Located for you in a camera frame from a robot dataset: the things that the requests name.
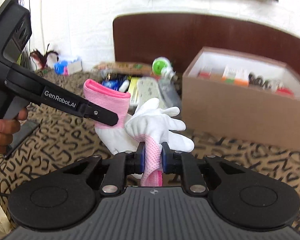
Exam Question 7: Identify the letter print bedsheet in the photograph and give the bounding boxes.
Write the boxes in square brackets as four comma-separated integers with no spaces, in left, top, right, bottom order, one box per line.
[0,68,300,235]

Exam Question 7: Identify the green white toy bottle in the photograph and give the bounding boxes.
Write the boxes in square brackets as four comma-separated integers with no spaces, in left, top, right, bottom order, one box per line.
[152,57,175,80]

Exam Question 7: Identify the brown cardboard storage box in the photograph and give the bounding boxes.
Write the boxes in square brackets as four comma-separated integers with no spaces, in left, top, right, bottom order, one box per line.
[182,47,300,150]

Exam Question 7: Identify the blue plastic package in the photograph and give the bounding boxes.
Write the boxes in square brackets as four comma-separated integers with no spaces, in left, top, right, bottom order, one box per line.
[102,79,123,91]

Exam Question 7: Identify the person's left hand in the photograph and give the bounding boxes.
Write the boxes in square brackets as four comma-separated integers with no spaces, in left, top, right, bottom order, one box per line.
[0,108,28,154]

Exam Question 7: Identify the dark brown wooden headboard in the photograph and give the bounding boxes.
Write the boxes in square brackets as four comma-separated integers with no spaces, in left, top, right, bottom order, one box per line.
[113,12,300,75]

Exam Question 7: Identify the pink white work glove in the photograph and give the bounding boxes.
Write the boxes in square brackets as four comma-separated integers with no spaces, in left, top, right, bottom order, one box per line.
[83,79,138,155]

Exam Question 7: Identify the white orange carton box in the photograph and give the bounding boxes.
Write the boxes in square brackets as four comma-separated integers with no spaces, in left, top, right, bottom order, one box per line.
[222,65,249,87]

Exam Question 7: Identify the floral white shoe insole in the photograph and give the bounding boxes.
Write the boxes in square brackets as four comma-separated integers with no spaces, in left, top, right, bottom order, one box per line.
[137,77,160,106]

